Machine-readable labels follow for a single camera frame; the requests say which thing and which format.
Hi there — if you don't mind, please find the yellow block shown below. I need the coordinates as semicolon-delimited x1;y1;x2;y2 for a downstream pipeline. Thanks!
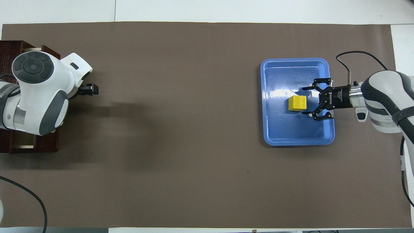
288;95;307;112

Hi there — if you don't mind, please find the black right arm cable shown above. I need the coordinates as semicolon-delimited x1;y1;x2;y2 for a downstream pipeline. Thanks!
335;50;414;208

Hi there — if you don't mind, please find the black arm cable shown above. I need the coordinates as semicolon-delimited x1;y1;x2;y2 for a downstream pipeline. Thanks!
335;50;414;208
0;74;48;233

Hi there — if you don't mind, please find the wooden drawer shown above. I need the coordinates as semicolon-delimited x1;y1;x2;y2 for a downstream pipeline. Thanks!
9;45;62;153

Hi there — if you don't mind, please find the blue plastic tray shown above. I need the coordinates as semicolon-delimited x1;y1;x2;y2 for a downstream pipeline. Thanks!
260;58;335;147

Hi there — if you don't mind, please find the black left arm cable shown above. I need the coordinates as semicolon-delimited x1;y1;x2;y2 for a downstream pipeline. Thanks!
0;74;48;233

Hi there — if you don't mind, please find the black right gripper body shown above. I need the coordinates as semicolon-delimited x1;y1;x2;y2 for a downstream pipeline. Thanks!
318;85;352;111

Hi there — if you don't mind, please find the brown table mat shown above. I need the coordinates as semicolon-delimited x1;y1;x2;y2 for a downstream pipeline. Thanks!
0;21;413;228

